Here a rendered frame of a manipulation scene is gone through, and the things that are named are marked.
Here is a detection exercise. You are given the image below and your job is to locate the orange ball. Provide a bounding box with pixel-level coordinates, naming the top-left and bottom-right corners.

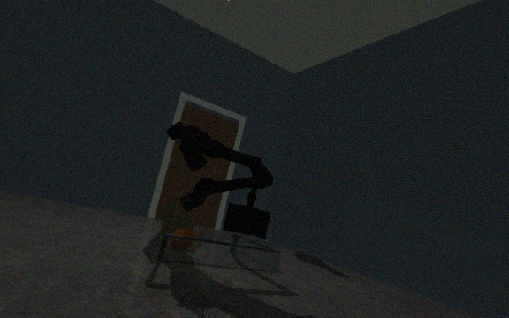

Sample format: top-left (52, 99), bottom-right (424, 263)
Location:
top-left (172, 228), bottom-right (189, 237)

